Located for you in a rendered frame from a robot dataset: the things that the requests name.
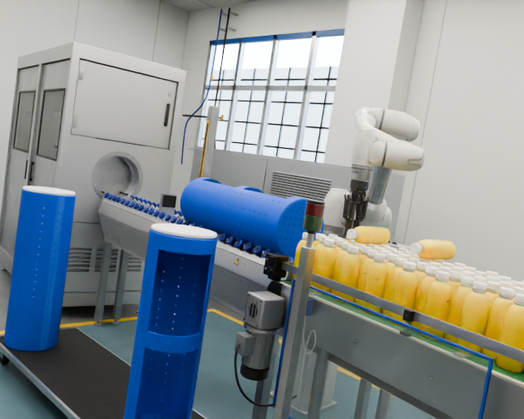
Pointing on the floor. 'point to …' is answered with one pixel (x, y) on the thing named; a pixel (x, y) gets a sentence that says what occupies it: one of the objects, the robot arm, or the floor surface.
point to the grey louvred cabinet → (289, 177)
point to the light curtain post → (209, 141)
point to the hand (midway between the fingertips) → (352, 228)
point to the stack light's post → (294, 332)
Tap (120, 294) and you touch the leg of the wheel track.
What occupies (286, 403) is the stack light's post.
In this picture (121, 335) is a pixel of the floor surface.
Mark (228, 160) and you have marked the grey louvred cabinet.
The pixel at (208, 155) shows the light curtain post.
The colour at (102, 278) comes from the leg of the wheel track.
